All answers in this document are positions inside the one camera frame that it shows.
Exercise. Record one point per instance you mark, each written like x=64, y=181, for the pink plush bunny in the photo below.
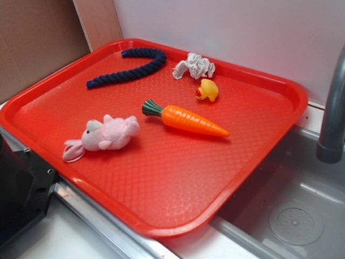
x=111, y=134

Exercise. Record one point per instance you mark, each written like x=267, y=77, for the yellow rubber duck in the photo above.
x=208, y=89

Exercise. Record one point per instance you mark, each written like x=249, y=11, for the crumpled white paper towel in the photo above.
x=196, y=65

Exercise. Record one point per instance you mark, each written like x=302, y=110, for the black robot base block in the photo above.
x=27, y=183

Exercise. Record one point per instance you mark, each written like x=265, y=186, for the orange plastic toy carrot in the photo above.
x=182, y=119

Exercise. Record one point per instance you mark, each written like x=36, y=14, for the red plastic tray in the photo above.
x=166, y=181

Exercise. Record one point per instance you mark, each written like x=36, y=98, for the grey sink basin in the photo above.
x=291, y=206

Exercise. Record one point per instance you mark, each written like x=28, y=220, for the grey faucet spout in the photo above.
x=331, y=140

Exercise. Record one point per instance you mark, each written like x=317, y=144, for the brown cardboard panel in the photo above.
x=39, y=38

